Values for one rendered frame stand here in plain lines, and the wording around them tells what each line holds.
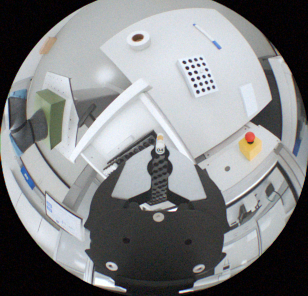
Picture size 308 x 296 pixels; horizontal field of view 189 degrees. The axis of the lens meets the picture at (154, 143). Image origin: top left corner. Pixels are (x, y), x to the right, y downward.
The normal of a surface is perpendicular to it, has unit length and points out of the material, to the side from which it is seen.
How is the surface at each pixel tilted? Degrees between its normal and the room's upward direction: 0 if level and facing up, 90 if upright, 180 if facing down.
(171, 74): 0
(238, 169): 90
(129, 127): 0
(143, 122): 0
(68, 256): 90
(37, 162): 90
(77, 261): 90
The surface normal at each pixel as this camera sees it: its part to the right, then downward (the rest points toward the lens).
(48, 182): 0.77, -0.54
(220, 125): -0.05, 0.47
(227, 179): -0.59, -0.73
